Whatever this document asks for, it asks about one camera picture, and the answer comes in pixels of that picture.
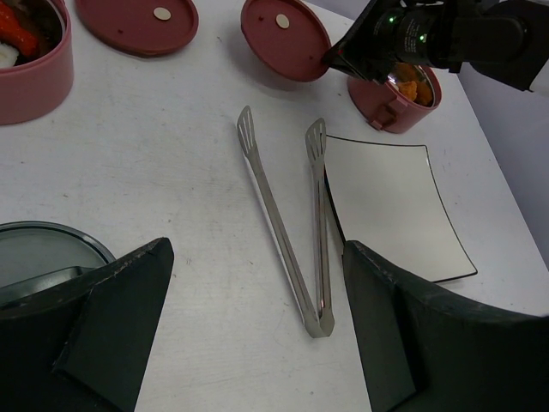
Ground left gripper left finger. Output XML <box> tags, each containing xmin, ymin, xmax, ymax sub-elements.
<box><xmin>1</xmin><ymin>238</ymin><xmax>174</xmax><ymax>411</ymax></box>

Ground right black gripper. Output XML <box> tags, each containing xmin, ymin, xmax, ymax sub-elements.
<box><xmin>322</xmin><ymin>1</ymin><xmax>455</xmax><ymax>82</ymax></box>

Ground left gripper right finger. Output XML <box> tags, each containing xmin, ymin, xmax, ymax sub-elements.
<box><xmin>342</xmin><ymin>241</ymin><xmax>548</xmax><ymax>411</ymax></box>

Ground pink lunch bowl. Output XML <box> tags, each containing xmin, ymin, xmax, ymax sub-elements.
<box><xmin>347</xmin><ymin>65</ymin><xmax>442</xmax><ymax>134</ymax></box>
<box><xmin>1</xmin><ymin>1</ymin><xmax>74</xmax><ymax>125</ymax></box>

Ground orange fried nugget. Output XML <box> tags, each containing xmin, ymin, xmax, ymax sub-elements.
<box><xmin>395</xmin><ymin>63</ymin><xmax>434</xmax><ymax>106</ymax></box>

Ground dark red lid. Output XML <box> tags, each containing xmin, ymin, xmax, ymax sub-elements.
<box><xmin>75</xmin><ymin>0</ymin><xmax>199</xmax><ymax>58</ymax></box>
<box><xmin>240</xmin><ymin>1</ymin><xmax>331</xmax><ymax>82</ymax></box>

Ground metal tongs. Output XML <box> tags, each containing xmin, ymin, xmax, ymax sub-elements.
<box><xmin>236</xmin><ymin>106</ymin><xmax>335</xmax><ymax>338</ymax></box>

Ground sushi roll piece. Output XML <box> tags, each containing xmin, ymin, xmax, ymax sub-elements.
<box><xmin>0</xmin><ymin>43</ymin><xmax>20</xmax><ymax>69</ymax></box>

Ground red chicken drumstick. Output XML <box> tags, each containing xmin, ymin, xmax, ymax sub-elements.
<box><xmin>0</xmin><ymin>2</ymin><xmax>39</xmax><ymax>58</ymax></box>

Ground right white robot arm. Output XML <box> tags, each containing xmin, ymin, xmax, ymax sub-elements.
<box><xmin>323</xmin><ymin>1</ymin><xmax>548</xmax><ymax>92</ymax></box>

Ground grey transparent top lid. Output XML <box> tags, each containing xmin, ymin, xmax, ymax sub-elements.
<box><xmin>1</xmin><ymin>221</ymin><xmax>116</xmax><ymax>306</ymax></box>

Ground white square plate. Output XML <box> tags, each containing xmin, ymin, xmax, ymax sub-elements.
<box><xmin>325</xmin><ymin>136</ymin><xmax>478</xmax><ymax>282</ymax></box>

